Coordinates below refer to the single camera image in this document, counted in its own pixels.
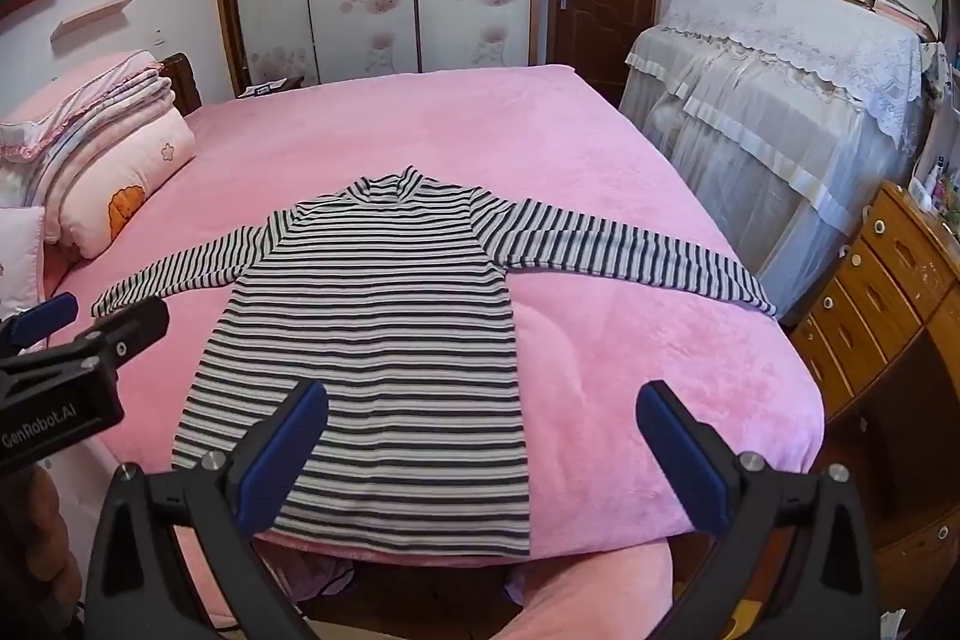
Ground dark wooden headboard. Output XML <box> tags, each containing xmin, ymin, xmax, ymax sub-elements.
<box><xmin>159</xmin><ymin>53</ymin><xmax>205</xmax><ymax>116</ymax></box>

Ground wooden dresser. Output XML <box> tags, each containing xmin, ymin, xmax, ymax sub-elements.
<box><xmin>791</xmin><ymin>179</ymin><xmax>960</xmax><ymax>640</ymax></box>

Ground pink wall shelf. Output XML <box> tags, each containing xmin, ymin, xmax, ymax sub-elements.
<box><xmin>49</xmin><ymin>0</ymin><xmax>136</xmax><ymax>43</ymax></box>

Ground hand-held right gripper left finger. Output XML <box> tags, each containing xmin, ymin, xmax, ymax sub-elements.
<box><xmin>84</xmin><ymin>377</ymin><xmax>331</xmax><ymax>640</ymax></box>

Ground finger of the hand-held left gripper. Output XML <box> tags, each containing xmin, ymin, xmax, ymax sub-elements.
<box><xmin>71</xmin><ymin>296</ymin><xmax>170</xmax><ymax>375</ymax></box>
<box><xmin>0</xmin><ymin>293</ymin><xmax>80</xmax><ymax>353</ymax></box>

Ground lace covered piano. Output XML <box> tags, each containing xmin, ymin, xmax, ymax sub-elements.
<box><xmin>619</xmin><ymin>0</ymin><xmax>938</xmax><ymax>322</ymax></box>

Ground striped long-sleeve shirt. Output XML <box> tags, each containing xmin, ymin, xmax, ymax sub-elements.
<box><xmin>90</xmin><ymin>164</ymin><xmax>779</xmax><ymax>560</ymax></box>

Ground folded pink quilts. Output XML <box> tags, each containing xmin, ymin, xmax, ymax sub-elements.
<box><xmin>0</xmin><ymin>49</ymin><xmax>177</xmax><ymax>206</ymax></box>

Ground pink cartoon print pillow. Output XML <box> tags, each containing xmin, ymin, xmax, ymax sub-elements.
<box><xmin>58</xmin><ymin>107</ymin><xmax>197</xmax><ymax>259</ymax></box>

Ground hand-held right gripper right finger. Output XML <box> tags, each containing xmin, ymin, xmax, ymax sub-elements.
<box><xmin>634</xmin><ymin>380</ymin><xmax>878</xmax><ymax>640</ymax></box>

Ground small pink cushion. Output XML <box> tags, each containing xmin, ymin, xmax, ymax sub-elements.
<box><xmin>0</xmin><ymin>205</ymin><xmax>47</xmax><ymax>322</ymax></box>

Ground pink bed blanket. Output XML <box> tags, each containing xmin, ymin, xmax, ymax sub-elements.
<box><xmin>41</xmin><ymin>62</ymin><xmax>826</xmax><ymax>611</ymax></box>

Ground person's left hand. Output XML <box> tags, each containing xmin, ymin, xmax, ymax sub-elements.
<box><xmin>0</xmin><ymin>460</ymin><xmax>83</xmax><ymax>618</ymax></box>

